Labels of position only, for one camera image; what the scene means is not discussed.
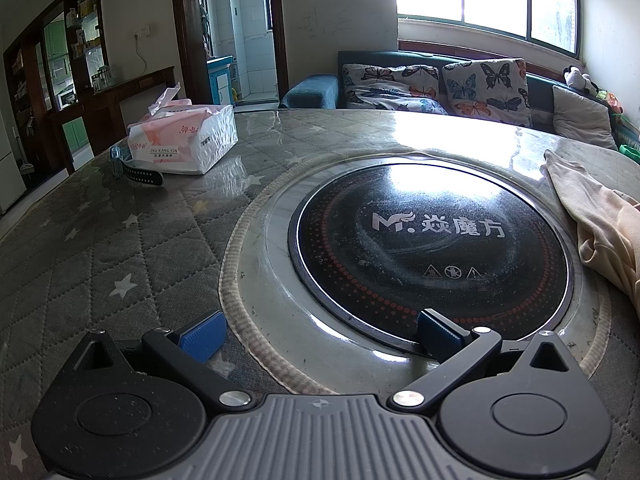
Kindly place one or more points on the round black induction cooktop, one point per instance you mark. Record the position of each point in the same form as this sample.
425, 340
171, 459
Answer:
400, 260

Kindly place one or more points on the cream sweatshirt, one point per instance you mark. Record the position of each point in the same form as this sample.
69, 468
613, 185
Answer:
605, 230

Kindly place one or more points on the green plastic basin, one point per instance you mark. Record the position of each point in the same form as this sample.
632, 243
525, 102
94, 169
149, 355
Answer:
630, 151

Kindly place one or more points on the panda plush toy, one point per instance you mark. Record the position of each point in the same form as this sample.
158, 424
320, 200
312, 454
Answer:
575, 79

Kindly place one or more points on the pink white tissue pack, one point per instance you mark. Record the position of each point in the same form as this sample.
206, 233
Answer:
175, 145

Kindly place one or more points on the dark wooden door frame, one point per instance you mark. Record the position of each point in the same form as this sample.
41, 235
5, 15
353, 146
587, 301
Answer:
180, 20

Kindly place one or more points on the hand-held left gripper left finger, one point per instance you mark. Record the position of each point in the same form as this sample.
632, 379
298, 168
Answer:
202, 336

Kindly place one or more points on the dark wooden display cabinet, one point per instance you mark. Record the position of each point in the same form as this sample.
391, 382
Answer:
35, 60

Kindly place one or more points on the blue corner sofa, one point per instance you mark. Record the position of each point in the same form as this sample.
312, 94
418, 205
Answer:
307, 91

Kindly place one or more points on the colourful plastic toy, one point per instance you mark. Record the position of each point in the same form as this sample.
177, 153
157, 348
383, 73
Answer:
611, 101

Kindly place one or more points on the plain grey pillow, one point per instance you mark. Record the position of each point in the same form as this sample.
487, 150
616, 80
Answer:
582, 115

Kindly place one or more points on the dark wooden sideboard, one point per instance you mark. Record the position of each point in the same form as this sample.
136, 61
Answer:
120, 105

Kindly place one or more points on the grey star quilted table cover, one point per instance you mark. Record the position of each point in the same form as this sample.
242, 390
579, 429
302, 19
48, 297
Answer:
125, 250

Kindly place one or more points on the black wristwatch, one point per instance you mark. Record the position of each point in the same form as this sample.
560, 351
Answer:
145, 176

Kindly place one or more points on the white wall socket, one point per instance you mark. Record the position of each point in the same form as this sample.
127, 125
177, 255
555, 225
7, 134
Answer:
141, 33

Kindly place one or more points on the upright butterfly print cushion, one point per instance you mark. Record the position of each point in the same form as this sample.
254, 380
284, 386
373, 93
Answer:
480, 95

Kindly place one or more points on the flat-lying butterfly print cushion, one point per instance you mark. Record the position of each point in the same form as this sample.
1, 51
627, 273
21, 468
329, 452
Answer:
390, 90

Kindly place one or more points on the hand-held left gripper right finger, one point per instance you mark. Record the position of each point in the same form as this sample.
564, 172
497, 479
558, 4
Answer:
437, 336

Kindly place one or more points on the light blue cabinet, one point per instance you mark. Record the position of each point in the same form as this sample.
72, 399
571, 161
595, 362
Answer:
220, 80

